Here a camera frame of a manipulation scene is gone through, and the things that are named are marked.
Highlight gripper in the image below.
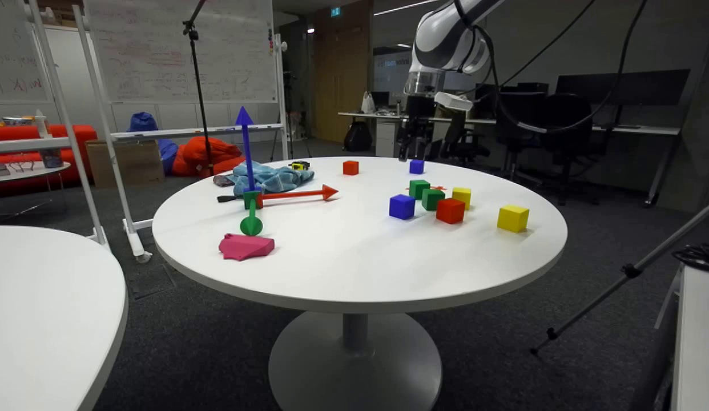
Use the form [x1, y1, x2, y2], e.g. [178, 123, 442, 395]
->
[398, 95, 438, 163]

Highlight black backpack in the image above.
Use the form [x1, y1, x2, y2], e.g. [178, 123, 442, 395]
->
[343, 120, 373, 153]

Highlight large blue cube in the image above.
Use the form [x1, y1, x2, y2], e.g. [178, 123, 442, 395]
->
[389, 194, 416, 221]

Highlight large red cube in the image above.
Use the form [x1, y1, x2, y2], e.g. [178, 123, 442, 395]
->
[436, 198, 466, 225]

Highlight wooden door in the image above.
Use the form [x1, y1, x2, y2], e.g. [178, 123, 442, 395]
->
[313, 0, 374, 143]

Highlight row of office chairs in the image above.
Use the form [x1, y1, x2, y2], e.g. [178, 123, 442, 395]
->
[439, 92, 609, 206]

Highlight light blue cloth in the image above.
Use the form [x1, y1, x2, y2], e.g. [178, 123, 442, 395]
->
[227, 161, 316, 197]

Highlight coordinate axes arrow model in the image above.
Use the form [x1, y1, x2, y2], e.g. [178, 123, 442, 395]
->
[235, 106, 339, 237]

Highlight pink angular plastic piece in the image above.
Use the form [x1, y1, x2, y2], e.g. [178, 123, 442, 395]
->
[218, 233, 276, 261]

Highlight orange beanbag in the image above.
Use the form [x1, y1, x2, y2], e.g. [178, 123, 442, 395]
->
[171, 135, 246, 178]

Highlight row of monitors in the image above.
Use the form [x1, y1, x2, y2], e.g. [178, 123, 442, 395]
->
[474, 69, 691, 107]

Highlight long office desk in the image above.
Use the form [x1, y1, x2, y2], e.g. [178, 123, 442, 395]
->
[339, 111, 683, 207]

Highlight black pole stand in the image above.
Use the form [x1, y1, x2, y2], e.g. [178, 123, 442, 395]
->
[182, 0, 216, 178]

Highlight large whiteboard on wheels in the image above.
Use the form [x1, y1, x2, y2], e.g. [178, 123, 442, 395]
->
[72, 0, 291, 264]

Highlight blue beanbag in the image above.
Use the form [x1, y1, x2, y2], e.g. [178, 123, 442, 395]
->
[127, 111, 180, 176]

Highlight cardboard box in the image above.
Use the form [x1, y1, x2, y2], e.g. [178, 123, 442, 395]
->
[85, 139, 166, 189]

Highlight white cabinet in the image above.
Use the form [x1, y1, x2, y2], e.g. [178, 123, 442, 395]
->
[654, 264, 709, 411]

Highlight red sofa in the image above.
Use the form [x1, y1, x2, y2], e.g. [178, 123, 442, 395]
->
[0, 124, 98, 198]

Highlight small side table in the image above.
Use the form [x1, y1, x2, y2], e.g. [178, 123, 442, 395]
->
[0, 161, 72, 220]

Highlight whiteboard on stand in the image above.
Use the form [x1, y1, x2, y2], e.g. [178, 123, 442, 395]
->
[0, 0, 111, 252]

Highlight round white table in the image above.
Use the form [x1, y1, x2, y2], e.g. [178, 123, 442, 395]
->
[0, 225, 129, 411]

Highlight coil of black cable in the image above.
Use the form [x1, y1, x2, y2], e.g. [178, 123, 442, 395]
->
[672, 243, 709, 273]

